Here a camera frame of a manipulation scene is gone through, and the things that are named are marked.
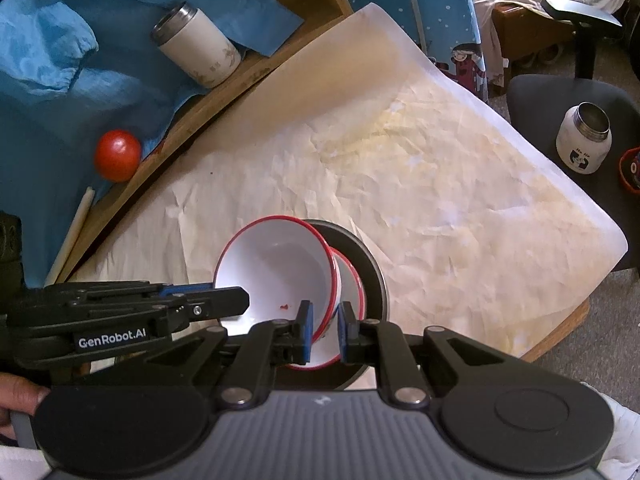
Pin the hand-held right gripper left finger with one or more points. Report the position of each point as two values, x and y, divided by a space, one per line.
306 332

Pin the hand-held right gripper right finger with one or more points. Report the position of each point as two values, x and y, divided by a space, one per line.
342 332

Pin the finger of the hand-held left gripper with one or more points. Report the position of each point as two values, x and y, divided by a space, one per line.
190 288
220 302

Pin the white red-rimmed bowl with speck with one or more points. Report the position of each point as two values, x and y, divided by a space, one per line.
280 270

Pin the person's left hand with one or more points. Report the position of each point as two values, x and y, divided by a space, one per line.
22 392

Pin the white stick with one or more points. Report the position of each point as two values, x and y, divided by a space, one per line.
75 225

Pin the red tomato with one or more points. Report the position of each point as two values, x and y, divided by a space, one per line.
117 156

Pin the cream paper sheet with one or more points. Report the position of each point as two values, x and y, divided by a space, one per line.
450 185

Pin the blue cloth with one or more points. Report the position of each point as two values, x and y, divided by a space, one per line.
100 85

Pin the curved wooden board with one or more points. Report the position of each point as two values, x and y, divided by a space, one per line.
265 65

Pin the white thermos cup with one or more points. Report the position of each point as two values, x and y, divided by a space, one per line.
200 50

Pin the black office chair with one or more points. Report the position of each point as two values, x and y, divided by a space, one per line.
540 110

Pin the person's white clothing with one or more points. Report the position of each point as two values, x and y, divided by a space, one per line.
625 435

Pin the white jar with steel neck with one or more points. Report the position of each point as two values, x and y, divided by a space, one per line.
582 145

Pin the red rimmed container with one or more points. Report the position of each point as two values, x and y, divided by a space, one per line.
631 170

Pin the blue dotted printed blanket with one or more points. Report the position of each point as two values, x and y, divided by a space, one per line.
440 10

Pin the wooden bed frame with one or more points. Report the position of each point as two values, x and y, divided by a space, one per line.
520 25

